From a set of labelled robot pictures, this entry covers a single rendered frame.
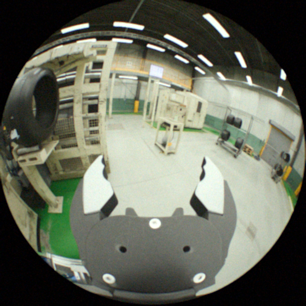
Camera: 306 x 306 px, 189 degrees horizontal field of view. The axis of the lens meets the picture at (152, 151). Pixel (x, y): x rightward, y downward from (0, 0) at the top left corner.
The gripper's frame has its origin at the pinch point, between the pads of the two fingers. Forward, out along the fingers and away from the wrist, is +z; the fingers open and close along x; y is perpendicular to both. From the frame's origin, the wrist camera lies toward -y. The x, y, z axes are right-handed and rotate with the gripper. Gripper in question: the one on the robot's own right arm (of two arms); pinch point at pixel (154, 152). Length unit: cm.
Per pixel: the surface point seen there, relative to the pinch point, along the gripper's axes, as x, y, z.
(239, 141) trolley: 354, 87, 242
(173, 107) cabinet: 90, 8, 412
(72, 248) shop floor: -81, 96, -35
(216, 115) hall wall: 698, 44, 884
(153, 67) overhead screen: -1, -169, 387
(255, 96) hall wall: 910, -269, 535
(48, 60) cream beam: -94, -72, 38
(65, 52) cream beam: -77, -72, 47
